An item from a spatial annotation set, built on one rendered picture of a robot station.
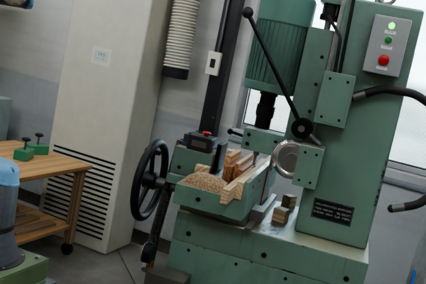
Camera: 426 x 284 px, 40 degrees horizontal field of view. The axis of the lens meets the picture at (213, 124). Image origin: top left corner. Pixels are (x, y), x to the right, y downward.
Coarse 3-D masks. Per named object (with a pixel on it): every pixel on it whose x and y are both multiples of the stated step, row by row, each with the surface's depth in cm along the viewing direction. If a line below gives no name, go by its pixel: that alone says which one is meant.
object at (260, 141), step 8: (248, 128) 187; (256, 128) 190; (248, 136) 187; (256, 136) 186; (264, 136) 185; (272, 136) 185; (280, 136) 184; (248, 144) 187; (256, 144) 186; (264, 144) 186; (256, 152) 189; (264, 152) 186
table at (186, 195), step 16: (224, 160) 214; (176, 176) 189; (272, 176) 209; (176, 192) 167; (192, 192) 166; (208, 192) 165; (256, 192) 179; (208, 208) 165; (224, 208) 164; (240, 208) 163
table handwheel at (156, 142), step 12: (156, 144) 195; (144, 156) 189; (168, 156) 209; (144, 168) 188; (144, 180) 198; (156, 180) 198; (132, 192) 187; (144, 192) 197; (156, 192) 211; (132, 204) 188; (156, 204) 209; (132, 216) 194; (144, 216) 199
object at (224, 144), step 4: (220, 144) 190; (224, 144) 193; (220, 148) 189; (224, 148) 195; (216, 152) 190; (220, 152) 190; (224, 152) 196; (216, 156) 190; (220, 156) 191; (224, 156) 197; (216, 160) 190; (220, 160) 192; (216, 164) 190; (220, 164) 194; (216, 168) 190; (220, 168) 195
